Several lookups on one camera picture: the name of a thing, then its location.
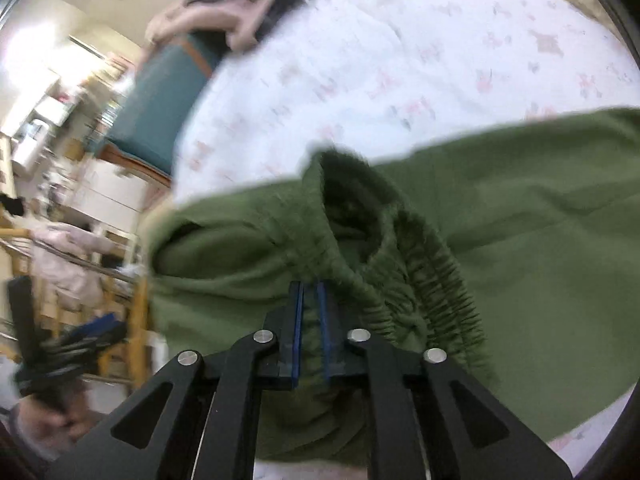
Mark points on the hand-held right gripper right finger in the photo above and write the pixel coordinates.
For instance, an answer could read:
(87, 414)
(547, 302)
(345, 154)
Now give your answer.
(322, 335)

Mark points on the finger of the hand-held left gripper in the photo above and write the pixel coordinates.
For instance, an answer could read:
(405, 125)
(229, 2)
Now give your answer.
(100, 327)
(85, 360)

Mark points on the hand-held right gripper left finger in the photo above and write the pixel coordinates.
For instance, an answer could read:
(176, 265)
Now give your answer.
(298, 335)

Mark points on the green pants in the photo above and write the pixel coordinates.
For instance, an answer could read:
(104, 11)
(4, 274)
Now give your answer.
(525, 235)

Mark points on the person's left hand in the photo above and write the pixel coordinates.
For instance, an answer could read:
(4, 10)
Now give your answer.
(55, 425)

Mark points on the yellow wooden chair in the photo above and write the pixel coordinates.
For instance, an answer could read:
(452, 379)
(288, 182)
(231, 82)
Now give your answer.
(140, 330)

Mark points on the hanging pink garment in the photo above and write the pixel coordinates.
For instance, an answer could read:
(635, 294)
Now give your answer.
(70, 270)

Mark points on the white side table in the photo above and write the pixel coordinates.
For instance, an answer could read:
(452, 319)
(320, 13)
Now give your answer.
(115, 190)

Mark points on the floral bed sheet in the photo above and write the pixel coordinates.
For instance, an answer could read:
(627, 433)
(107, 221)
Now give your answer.
(400, 60)

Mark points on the pink jacket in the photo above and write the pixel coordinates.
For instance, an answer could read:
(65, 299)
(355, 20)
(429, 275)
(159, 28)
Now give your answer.
(235, 15)

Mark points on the black garment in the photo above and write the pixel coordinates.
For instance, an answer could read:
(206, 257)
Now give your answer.
(285, 5)

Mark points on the metal rail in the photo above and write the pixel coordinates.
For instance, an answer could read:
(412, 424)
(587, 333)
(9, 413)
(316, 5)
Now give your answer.
(75, 257)

